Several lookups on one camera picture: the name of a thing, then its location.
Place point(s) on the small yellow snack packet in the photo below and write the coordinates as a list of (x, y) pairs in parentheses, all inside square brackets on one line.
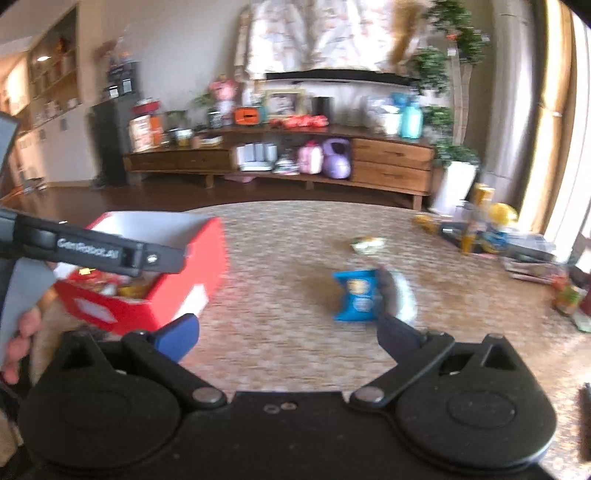
[(425, 221)]

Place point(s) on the pink flat box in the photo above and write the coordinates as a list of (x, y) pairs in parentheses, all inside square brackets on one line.
[(240, 177)]

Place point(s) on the pink bag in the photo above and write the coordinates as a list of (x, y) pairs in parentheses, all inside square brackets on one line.
[(309, 159)]

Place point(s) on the yellow lid wipes canister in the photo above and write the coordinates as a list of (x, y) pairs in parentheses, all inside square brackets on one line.
[(501, 217)]

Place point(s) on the white plastic bag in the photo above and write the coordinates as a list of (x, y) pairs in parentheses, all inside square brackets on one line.
[(385, 117)]

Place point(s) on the orange white box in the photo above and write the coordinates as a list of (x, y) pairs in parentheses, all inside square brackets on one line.
[(141, 134)]

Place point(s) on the potted plant patterned vase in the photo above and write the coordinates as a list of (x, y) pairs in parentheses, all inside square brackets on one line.
[(214, 119)]

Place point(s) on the artificial green tree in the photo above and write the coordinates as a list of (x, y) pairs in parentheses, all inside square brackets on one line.
[(431, 69)]

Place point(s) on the pink plush toy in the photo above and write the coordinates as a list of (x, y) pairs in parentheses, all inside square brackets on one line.
[(224, 87)]

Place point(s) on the wooden tv cabinet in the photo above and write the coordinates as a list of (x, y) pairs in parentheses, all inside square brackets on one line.
[(392, 168)]

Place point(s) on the television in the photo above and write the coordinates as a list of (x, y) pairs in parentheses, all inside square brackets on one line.
[(332, 74)]

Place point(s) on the yellow green snack packet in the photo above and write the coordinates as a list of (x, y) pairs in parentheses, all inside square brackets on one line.
[(368, 244)]

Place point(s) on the teal spray bottle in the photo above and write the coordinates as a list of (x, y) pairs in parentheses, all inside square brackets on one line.
[(411, 120)]

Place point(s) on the stack of magazines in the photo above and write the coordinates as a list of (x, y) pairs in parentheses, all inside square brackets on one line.
[(531, 272)]

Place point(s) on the silver snack bag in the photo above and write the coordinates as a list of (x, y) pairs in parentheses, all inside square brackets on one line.
[(404, 295)]

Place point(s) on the small stack of books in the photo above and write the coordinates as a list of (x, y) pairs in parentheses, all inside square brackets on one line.
[(285, 166)]

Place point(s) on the black cabinet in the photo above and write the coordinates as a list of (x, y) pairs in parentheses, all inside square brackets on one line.
[(111, 143)]

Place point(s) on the tall yellow packet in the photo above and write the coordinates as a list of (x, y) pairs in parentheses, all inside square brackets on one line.
[(480, 196)]

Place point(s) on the dark tray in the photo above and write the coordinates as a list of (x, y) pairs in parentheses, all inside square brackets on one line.
[(450, 230)]

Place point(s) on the floral cloth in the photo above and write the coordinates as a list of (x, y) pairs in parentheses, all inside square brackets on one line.
[(318, 32)]

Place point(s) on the photo frame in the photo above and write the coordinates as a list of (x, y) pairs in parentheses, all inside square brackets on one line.
[(282, 104)]

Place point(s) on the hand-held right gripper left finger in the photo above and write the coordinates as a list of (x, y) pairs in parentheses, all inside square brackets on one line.
[(178, 334)]

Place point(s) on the purple kettlebell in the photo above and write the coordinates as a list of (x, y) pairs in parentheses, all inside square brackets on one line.
[(336, 161)]

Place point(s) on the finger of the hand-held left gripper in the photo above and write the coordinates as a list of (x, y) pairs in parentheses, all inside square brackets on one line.
[(166, 259)]

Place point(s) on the wooden wall shelf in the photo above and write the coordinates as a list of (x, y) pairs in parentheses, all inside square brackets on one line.
[(51, 69)]

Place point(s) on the grey box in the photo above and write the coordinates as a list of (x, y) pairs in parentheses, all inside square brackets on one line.
[(526, 247)]

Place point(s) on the white router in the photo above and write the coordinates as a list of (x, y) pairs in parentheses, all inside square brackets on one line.
[(254, 154)]

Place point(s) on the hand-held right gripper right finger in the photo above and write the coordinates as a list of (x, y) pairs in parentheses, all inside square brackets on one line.
[(397, 337)]

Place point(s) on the drinking glass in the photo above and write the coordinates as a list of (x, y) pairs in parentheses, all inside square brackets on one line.
[(464, 214)]

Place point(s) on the green coaster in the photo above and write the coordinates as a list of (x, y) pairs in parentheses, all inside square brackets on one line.
[(584, 323)]

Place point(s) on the glass jar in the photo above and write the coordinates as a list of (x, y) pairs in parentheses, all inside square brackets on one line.
[(568, 297)]

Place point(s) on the white planter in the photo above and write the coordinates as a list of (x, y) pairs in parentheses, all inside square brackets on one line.
[(457, 184)]

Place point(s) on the flat cardboard box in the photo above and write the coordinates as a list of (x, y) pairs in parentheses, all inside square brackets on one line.
[(207, 141)]

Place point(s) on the red gift box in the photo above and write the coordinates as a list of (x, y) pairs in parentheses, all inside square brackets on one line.
[(147, 107)]

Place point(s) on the small green plant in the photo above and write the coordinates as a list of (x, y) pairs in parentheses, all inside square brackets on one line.
[(175, 119)]

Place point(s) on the black coffee machine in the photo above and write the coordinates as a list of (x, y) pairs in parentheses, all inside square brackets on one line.
[(120, 81)]

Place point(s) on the red cardboard box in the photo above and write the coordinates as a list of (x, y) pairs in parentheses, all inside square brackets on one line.
[(203, 258)]

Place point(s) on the yellow curtain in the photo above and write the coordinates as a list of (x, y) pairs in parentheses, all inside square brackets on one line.
[(549, 92)]

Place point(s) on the blue chip bag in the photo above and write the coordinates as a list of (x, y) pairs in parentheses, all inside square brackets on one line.
[(355, 295)]

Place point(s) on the black cylinder speaker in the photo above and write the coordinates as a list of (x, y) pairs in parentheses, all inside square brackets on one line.
[(322, 107)]

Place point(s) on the red ornament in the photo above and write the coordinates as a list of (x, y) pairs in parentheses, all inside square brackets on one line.
[(279, 122), (300, 121), (318, 121)]

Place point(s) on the person's left hand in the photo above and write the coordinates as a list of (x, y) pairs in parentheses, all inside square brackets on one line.
[(25, 325)]

